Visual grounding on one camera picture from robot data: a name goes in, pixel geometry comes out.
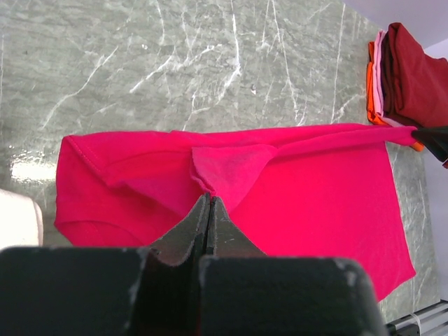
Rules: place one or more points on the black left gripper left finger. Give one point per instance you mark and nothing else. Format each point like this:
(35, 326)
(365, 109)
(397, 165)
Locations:
(149, 290)

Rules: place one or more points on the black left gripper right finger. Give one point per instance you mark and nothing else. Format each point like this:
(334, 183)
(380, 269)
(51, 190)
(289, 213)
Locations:
(244, 292)

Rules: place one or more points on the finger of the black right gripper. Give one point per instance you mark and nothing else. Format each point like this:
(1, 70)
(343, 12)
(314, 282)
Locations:
(435, 139)

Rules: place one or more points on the hot pink t-shirt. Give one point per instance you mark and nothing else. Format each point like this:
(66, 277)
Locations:
(316, 191)

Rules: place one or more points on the maroon folded t-shirt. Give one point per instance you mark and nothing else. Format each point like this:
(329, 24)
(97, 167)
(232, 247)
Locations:
(386, 75)

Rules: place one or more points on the dark red folded t-shirt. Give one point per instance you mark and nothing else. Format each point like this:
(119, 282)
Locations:
(419, 81)

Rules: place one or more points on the pink folded t-shirt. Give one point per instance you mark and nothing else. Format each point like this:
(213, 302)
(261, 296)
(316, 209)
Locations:
(378, 97)

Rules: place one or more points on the orange folded t-shirt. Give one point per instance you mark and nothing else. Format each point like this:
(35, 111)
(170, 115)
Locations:
(369, 90)

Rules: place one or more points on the white plastic laundry basket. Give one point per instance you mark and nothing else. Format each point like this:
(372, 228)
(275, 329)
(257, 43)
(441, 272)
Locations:
(21, 221)

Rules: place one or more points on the aluminium frame rail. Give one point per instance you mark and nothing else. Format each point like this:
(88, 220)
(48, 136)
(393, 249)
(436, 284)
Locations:
(428, 321)

